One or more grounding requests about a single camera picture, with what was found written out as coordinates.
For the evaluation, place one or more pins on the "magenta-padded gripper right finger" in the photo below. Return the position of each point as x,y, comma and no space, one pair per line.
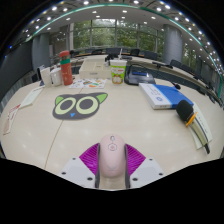
136,160

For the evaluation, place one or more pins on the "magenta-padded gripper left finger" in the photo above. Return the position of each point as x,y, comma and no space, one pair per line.
88,159

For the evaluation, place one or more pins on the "pink computer mouse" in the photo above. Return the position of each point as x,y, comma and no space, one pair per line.
112,158

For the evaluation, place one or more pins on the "cat face mouse pad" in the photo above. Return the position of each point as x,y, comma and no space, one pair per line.
78,106

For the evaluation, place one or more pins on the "blue and white book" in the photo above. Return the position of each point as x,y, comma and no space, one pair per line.
166,96

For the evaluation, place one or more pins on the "colourful sticker sheet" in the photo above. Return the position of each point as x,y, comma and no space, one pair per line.
87,83

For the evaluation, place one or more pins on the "pale paper sheet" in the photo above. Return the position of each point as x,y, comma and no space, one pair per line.
204,126

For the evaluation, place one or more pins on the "black conference microphone console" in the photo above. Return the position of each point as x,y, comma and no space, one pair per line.
140,79

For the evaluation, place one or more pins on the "red and white leaflet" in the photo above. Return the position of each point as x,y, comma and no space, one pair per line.
11,119

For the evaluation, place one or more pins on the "white lidded mug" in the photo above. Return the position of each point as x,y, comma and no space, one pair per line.
56,77

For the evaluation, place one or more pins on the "green printed cup with straw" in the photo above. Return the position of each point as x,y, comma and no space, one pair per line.
118,72

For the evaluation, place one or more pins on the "beige cardboard box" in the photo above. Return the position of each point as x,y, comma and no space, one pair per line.
94,69

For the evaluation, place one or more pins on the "red bottle with green band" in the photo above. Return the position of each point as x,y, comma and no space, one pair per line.
66,70

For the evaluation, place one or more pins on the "group of dark office chairs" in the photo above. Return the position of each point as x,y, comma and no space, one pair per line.
150,55

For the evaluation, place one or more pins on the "group of ceiling lights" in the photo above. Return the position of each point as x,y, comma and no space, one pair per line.
125,11

